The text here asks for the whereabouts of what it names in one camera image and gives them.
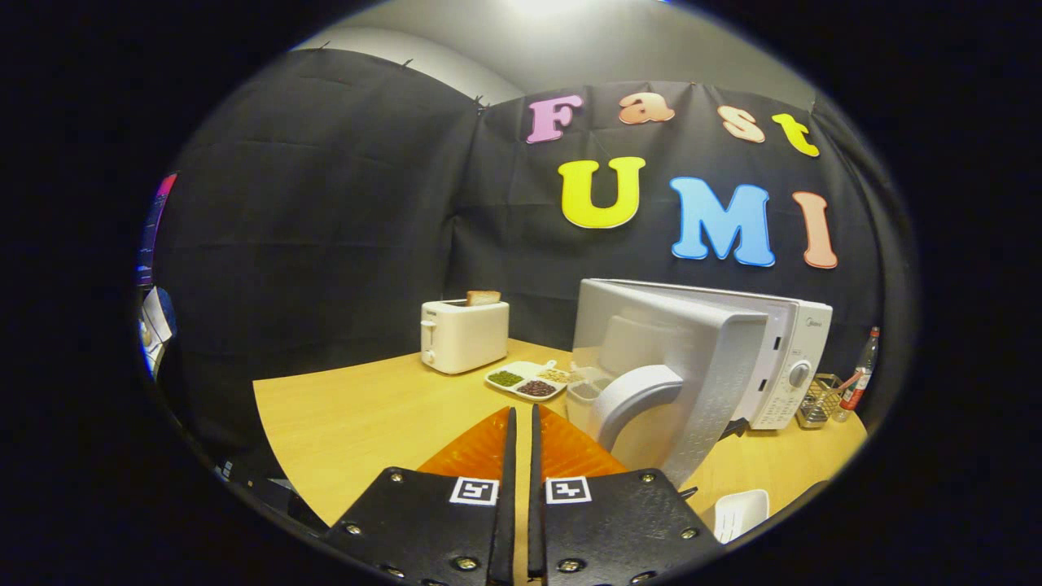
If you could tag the white divided bean dish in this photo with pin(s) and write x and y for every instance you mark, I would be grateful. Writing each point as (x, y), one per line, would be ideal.
(506, 378)

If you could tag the red label plastic bottle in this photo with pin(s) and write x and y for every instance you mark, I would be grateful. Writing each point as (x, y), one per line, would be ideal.
(855, 391)

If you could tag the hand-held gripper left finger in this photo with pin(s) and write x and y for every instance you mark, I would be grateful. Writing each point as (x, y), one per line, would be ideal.
(506, 505)

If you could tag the white rectangular ribbed dish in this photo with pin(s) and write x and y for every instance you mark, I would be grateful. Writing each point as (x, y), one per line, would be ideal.
(741, 514)

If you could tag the black backdrop cloth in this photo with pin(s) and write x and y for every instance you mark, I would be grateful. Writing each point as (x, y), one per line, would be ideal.
(326, 203)

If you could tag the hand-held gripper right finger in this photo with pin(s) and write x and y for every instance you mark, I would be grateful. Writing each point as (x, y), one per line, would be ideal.
(536, 505)

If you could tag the toast slice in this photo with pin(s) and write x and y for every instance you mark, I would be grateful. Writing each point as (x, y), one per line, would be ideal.
(483, 298)

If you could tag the white toaster oven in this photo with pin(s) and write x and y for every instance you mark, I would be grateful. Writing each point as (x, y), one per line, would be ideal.
(781, 325)

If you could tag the white bread toaster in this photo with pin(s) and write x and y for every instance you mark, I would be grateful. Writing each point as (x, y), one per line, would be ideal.
(464, 338)

